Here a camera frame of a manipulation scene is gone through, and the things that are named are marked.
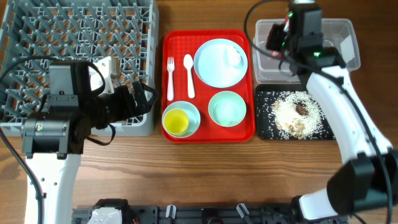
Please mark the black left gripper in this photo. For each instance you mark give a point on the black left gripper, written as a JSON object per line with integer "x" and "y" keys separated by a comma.
{"x": 142, "y": 107}

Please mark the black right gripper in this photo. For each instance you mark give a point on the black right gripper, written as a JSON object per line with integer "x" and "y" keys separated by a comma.
{"x": 275, "y": 31}

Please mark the yellow plastic cup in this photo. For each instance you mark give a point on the yellow plastic cup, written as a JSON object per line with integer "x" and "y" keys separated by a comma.
{"x": 176, "y": 122}

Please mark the white tissue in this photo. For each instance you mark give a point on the white tissue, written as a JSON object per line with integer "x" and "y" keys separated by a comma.
{"x": 234, "y": 57}

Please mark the white rice pile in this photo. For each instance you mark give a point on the white rice pile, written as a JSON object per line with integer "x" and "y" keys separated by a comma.
{"x": 289, "y": 115}

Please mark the mint green bowl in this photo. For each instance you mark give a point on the mint green bowl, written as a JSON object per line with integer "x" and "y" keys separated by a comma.
{"x": 227, "y": 109}

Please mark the brown food scraps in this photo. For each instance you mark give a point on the brown food scraps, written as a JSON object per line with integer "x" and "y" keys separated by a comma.
{"x": 289, "y": 116}

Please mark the red snack wrapper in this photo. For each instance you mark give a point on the red snack wrapper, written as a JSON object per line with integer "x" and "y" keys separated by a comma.
{"x": 276, "y": 54}

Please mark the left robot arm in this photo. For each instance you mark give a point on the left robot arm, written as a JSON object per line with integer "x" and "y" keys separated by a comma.
{"x": 53, "y": 141}

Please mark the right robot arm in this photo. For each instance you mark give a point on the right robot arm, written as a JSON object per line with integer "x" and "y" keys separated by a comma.
{"x": 368, "y": 178}

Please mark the black waste tray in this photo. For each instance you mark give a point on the black waste tray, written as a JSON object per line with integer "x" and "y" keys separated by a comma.
{"x": 264, "y": 124}

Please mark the grey dishwasher rack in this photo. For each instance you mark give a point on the grey dishwasher rack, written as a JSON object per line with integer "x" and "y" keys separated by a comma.
{"x": 33, "y": 32}

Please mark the white plastic fork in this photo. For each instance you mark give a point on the white plastic fork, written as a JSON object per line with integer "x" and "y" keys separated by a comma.
{"x": 170, "y": 86}

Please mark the light blue bowl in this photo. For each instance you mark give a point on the light blue bowl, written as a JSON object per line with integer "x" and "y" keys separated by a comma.
{"x": 191, "y": 111}

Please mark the white plastic spoon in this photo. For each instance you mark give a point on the white plastic spoon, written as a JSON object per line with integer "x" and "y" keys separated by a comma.
{"x": 188, "y": 64}

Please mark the clear plastic bin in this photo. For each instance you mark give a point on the clear plastic bin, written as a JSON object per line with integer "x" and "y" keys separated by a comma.
{"x": 337, "y": 33}

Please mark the red plastic tray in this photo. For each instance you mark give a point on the red plastic tray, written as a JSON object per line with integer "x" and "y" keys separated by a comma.
{"x": 177, "y": 44}

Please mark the light blue plate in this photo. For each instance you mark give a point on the light blue plate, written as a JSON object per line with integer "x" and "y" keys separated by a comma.
{"x": 212, "y": 67}

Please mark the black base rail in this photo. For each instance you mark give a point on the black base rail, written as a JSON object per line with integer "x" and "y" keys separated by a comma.
{"x": 269, "y": 213}

